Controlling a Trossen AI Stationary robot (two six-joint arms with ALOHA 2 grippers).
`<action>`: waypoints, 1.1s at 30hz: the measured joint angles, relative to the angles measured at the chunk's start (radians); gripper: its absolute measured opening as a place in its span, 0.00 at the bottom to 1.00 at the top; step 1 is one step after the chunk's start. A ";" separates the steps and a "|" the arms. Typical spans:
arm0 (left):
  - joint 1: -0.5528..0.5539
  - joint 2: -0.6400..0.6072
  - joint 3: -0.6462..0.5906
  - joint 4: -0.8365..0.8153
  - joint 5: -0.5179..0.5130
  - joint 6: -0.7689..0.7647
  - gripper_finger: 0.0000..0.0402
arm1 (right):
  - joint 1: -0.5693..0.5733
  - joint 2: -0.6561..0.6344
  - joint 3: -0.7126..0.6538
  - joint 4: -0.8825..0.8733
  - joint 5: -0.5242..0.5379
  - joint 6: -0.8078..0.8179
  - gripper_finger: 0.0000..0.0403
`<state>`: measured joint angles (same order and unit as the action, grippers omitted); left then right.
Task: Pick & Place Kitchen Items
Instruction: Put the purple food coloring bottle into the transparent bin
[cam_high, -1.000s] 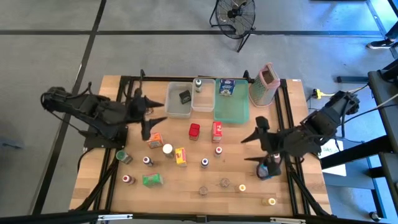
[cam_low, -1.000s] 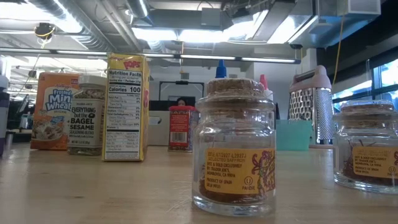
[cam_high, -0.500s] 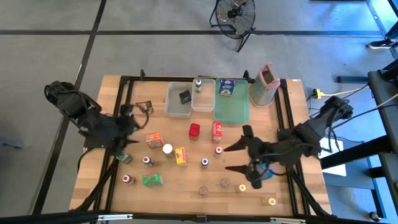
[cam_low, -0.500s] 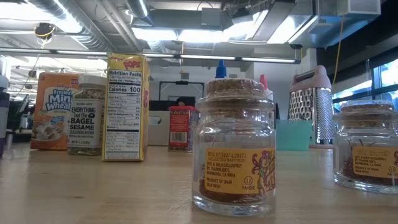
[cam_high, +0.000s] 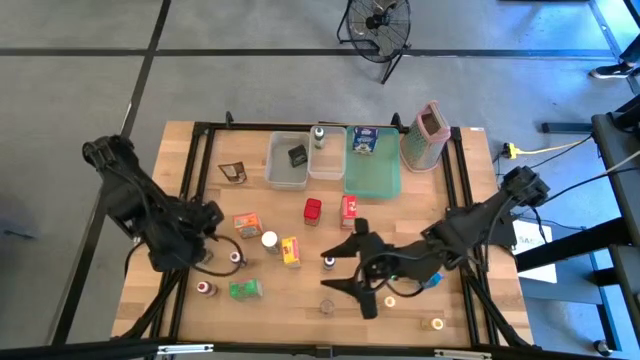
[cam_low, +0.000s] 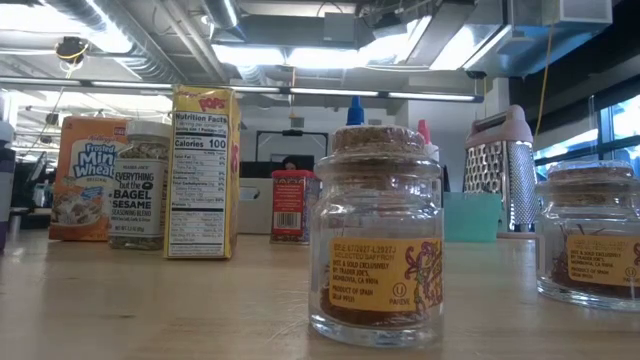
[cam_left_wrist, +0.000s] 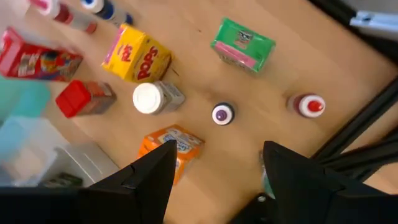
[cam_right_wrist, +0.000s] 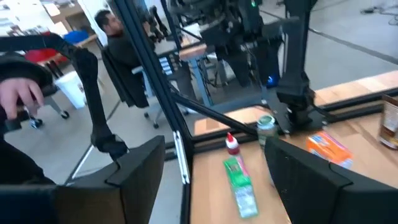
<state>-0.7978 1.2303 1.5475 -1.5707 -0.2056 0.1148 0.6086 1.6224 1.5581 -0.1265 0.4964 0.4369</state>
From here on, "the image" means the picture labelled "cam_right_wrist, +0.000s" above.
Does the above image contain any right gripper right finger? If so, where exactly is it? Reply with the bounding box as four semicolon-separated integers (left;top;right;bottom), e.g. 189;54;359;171
264;136;398;224

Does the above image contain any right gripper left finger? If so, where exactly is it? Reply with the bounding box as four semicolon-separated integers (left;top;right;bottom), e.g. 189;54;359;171
55;135;166;224

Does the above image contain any orange Mini-Wheats cereal box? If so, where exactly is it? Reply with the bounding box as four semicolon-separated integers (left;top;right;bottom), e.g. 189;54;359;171
305;130;354;169

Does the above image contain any green lid jar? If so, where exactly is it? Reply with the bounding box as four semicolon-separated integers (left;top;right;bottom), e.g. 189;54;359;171
256;114;279;150

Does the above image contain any green cereal box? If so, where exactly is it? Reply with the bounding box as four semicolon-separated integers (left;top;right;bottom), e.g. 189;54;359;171
222;157;259;218

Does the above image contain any red cap colouring bottle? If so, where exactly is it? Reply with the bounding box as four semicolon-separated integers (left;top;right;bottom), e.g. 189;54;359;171
224;131;251;178

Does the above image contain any bagel seasoning jar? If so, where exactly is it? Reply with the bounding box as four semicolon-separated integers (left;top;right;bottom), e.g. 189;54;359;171
377;93;398;150

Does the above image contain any white waste bin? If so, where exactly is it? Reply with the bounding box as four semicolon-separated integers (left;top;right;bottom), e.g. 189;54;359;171
54;70;88;110

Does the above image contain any person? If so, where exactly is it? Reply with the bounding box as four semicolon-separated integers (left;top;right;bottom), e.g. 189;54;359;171
0;105;57;187
94;9;147;69

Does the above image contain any neighbouring wooden table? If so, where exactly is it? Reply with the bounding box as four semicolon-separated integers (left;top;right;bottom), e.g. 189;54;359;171
155;29;224;108

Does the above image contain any person's hand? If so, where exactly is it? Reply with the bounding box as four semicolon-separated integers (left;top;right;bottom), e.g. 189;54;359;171
0;77;45;121

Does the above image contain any blue bin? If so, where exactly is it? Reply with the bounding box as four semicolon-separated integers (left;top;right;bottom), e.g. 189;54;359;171
63;30;90;44

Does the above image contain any red chair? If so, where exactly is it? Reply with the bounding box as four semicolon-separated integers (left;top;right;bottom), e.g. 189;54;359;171
24;48;68;65

